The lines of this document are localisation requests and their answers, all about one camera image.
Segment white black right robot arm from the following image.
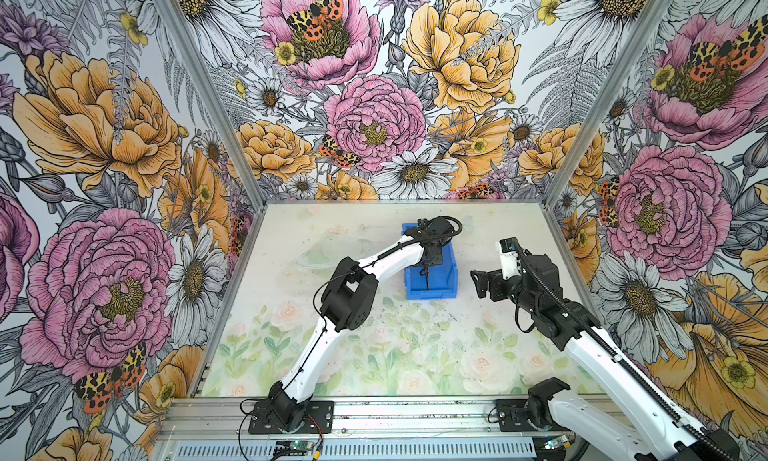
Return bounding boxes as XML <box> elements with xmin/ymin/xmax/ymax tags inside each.
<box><xmin>470</xmin><ymin>251</ymin><xmax>740</xmax><ymax>460</ymax></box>

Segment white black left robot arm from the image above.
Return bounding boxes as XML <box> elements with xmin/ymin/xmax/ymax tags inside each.
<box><xmin>254</xmin><ymin>216</ymin><xmax>463</xmax><ymax>432</ymax></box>

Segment blue plastic bin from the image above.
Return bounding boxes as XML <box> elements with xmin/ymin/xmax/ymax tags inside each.
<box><xmin>404</xmin><ymin>242</ymin><xmax>458</xmax><ymax>301</ymax></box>

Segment green circuit board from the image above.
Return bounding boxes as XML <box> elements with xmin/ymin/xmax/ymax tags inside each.
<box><xmin>272</xmin><ymin>440</ymin><xmax>323</xmax><ymax>459</ymax></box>

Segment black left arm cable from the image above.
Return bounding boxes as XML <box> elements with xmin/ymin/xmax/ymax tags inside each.
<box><xmin>236</xmin><ymin>217</ymin><xmax>464</xmax><ymax>461</ymax></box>

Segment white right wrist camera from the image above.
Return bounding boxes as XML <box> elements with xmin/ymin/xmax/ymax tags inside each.
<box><xmin>499</xmin><ymin>238</ymin><xmax>520</xmax><ymax>280</ymax></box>

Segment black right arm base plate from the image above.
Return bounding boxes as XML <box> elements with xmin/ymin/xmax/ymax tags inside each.
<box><xmin>495</xmin><ymin>399</ymin><xmax>537</xmax><ymax>433</ymax></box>

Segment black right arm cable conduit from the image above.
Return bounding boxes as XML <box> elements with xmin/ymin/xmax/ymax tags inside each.
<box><xmin>509</xmin><ymin>244</ymin><xmax>739</xmax><ymax>461</ymax></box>

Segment aluminium corner post right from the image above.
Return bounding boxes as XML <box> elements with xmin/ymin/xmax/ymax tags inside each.
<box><xmin>542</xmin><ymin>0</ymin><xmax>673</xmax><ymax>210</ymax></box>

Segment aluminium corner post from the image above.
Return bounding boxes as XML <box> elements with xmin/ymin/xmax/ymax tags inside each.
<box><xmin>542</xmin><ymin>0</ymin><xmax>673</xmax><ymax>210</ymax></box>
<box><xmin>152</xmin><ymin>0</ymin><xmax>267</xmax><ymax>214</ymax></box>

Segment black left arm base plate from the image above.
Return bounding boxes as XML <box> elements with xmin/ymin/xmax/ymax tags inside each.
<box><xmin>246</xmin><ymin>398</ymin><xmax>336</xmax><ymax>435</ymax></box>

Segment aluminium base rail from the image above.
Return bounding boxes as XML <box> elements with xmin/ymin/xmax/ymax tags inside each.
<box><xmin>149</xmin><ymin>394</ymin><xmax>637</xmax><ymax>461</ymax></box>

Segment aluminium corner post left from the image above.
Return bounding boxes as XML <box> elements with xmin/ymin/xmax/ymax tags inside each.
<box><xmin>152</xmin><ymin>0</ymin><xmax>267</xmax><ymax>214</ymax></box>

